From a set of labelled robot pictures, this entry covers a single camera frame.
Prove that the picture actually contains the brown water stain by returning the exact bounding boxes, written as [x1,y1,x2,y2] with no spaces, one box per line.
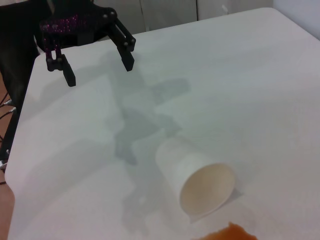
[191,221,258,240]

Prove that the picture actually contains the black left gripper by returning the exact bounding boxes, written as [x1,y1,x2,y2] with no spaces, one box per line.
[38,4,137,88]

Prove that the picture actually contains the white paper cup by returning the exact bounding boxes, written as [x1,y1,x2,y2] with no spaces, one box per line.
[154,138,236,221]

